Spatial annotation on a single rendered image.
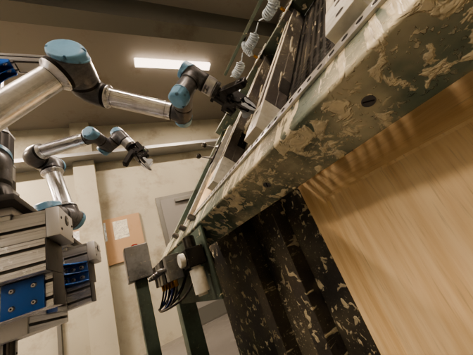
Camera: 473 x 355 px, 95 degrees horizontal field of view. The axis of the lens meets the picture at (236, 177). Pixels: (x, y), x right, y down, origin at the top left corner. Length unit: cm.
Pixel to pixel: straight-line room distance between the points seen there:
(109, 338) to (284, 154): 362
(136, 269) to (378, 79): 127
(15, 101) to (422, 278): 115
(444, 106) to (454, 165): 11
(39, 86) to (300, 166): 84
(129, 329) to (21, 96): 340
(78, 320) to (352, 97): 395
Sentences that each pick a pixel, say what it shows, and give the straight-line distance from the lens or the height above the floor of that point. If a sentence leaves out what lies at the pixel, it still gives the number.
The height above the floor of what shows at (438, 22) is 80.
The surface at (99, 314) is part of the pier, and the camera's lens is 384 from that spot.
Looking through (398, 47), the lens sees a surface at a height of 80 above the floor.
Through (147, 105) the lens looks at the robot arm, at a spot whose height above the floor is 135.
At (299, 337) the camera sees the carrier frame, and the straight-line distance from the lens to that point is 100.
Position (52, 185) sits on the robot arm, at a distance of 168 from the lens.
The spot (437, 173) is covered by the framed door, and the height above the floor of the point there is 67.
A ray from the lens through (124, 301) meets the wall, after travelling 392.
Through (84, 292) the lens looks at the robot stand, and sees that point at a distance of 129.
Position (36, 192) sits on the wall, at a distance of 458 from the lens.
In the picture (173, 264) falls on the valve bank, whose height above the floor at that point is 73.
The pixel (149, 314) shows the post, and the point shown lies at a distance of 137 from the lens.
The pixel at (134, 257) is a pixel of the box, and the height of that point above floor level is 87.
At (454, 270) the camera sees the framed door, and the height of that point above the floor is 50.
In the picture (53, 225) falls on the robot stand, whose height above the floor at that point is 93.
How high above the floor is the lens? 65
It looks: 20 degrees up
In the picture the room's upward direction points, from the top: 21 degrees counter-clockwise
